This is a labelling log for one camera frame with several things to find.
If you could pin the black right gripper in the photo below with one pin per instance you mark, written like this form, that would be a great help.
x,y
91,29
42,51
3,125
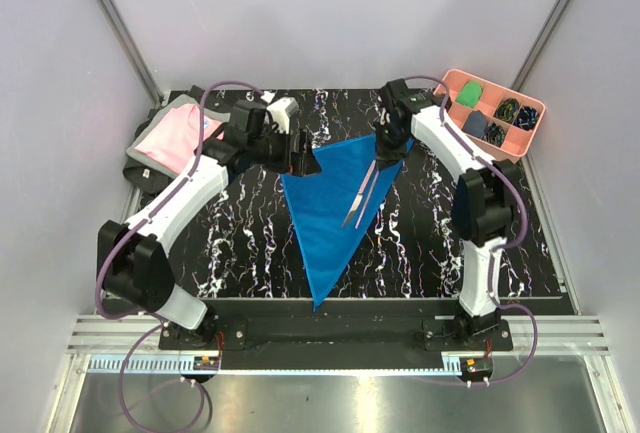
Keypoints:
x,y
384,155

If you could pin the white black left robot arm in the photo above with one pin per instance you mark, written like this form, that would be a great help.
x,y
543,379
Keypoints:
x,y
133,257

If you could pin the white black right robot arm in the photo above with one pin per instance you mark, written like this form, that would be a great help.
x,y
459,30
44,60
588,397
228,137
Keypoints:
x,y
488,213

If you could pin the aluminium frame rail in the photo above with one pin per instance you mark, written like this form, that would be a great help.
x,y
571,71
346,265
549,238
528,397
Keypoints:
x,y
131,50

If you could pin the silver fork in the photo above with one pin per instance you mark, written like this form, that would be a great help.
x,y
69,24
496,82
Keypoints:
x,y
369,186

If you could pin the dark green patterned rolled tie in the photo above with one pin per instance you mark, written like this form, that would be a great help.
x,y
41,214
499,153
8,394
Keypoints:
x,y
495,134

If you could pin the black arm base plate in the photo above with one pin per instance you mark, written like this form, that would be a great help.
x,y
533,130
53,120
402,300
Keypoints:
x,y
344,336

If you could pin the dark blue patterned rolled tie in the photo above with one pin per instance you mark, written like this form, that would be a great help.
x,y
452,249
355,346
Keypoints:
x,y
527,118

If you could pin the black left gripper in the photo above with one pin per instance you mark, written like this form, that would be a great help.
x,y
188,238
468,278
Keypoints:
x,y
299,163

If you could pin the pink divided organizer tray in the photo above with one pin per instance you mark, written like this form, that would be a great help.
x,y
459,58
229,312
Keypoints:
x,y
501,121

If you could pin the pink folded shirt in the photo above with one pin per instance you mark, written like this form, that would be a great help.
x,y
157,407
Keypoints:
x,y
170,140

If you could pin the blue yellow patterned rolled tie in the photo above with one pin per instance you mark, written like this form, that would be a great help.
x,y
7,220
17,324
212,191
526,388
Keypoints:
x,y
507,110

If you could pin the green rolled cloth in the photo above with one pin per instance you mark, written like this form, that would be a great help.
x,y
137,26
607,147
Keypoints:
x,y
470,94

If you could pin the blue satin napkin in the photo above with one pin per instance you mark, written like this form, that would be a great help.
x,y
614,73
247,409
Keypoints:
x,y
318,205

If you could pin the grey slotted cable duct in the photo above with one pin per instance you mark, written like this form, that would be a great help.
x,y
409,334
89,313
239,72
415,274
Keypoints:
x,y
155,363

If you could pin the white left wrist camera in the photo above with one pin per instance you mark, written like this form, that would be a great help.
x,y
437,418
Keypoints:
x,y
281,110

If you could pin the grey rolled cloth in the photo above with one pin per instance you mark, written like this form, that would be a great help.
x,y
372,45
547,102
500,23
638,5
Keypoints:
x,y
476,124

